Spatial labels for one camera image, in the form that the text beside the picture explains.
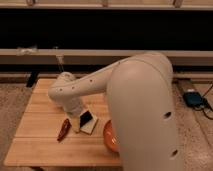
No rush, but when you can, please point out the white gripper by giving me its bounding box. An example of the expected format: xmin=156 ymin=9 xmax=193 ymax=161
xmin=64 ymin=98 xmax=85 ymax=133

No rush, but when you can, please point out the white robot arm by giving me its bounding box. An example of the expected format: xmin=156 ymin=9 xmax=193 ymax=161
xmin=48 ymin=52 xmax=184 ymax=171

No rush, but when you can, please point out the black rectangular block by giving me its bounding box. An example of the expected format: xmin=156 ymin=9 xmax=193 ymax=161
xmin=80 ymin=111 xmax=93 ymax=126

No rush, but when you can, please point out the red chili pepper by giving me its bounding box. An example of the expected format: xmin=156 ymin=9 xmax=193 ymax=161
xmin=57 ymin=119 xmax=71 ymax=142

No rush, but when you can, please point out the orange bowl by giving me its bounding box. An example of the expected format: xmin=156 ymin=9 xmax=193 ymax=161
xmin=103 ymin=120 xmax=119 ymax=153

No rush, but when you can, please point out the black table leg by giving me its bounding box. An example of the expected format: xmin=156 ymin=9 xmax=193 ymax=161
xmin=26 ymin=71 xmax=39 ymax=87

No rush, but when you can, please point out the wooden table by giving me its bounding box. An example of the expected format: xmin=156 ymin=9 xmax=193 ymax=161
xmin=4 ymin=79 xmax=121 ymax=167

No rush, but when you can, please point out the blue power adapter box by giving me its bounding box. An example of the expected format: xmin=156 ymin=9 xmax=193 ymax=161
xmin=183 ymin=91 xmax=203 ymax=107

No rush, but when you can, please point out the black cable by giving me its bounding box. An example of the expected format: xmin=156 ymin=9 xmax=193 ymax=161
xmin=199 ymin=83 xmax=213 ymax=120

